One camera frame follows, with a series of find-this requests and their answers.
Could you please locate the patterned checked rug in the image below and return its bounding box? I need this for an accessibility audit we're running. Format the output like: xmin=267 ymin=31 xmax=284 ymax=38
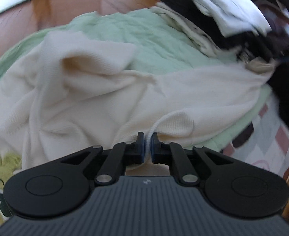
xmin=0 ymin=96 xmax=289 ymax=229

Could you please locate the pale green sheet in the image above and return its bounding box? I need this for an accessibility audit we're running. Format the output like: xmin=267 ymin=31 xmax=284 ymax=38
xmin=0 ymin=9 xmax=275 ymax=153

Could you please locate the black folded garment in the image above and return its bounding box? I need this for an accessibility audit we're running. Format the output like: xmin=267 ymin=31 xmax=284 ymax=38
xmin=157 ymin=0 xmax=258 ymax=52

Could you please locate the white sweatshirt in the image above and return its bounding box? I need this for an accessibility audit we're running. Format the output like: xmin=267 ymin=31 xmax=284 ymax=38
xmin=173 ymin=0 xmax=273 ymax=36

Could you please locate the cream folded garment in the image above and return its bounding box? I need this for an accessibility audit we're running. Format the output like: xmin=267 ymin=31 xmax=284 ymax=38
xmin=151 ymin=2 xmax=223 ymax=57

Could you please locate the cream waffle garment green trim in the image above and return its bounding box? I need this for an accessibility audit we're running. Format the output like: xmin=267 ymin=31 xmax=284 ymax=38
xmin=0 ymin=31 xmax=277 ymax=177

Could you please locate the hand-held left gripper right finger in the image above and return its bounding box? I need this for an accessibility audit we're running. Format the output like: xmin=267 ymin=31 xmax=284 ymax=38
xmin=151 ymin=133 xmax=233 ymax=185

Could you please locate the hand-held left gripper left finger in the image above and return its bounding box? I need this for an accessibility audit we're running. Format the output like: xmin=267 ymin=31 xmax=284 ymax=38
xmin=61 ymin=132 xmax=145 ymax=185

